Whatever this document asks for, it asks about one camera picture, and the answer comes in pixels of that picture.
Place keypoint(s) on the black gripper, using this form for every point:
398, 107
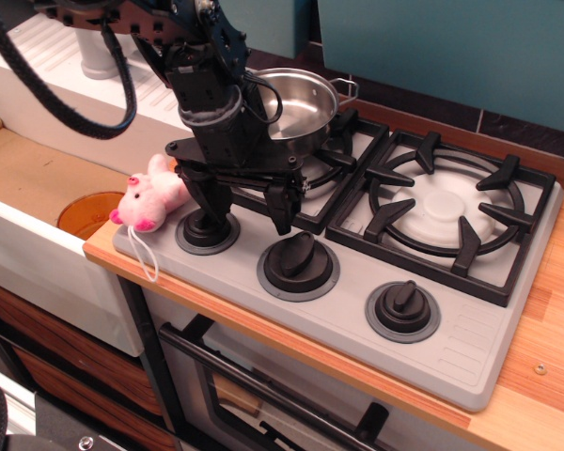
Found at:
219, 100

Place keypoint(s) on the pink stuffed pig toy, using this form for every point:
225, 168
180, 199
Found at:
150, 197

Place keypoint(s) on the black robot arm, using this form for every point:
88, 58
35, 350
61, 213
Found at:
153, 25

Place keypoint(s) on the stainless steel pan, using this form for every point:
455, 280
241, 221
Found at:
301, 105

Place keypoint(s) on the black left burner grate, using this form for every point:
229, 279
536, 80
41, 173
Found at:
331, 172

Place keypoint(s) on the black burner grate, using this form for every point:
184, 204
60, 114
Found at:
331, 172
472, 223

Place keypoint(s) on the black left stove knob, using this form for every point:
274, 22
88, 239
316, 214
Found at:
198, 234

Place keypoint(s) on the black stove knob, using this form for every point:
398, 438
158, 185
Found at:
198, 234
402, 312
298, 269

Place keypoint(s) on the black middle stove knob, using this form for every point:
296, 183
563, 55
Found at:
298, 269

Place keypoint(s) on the orange plastic bowl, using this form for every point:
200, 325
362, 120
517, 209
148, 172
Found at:
87, 214

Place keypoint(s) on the grey toy stove top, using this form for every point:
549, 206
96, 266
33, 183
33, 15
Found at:
459, 363

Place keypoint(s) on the black right stove knob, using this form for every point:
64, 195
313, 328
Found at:
402, 312

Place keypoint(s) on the toy oven door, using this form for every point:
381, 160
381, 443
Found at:
401, 430

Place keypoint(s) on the white toy sink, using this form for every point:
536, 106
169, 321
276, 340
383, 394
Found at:
44, 166

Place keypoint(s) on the grey toy faucet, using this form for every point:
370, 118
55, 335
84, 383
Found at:
97, 62

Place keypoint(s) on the wooden drawer front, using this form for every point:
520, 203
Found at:
107, 388

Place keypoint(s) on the black right burner grate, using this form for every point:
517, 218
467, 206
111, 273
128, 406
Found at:
472, 223

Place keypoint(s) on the black oven door handle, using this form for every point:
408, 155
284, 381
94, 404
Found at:
259, 410

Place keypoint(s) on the teal wall cabinet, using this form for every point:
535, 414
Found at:
506, 57

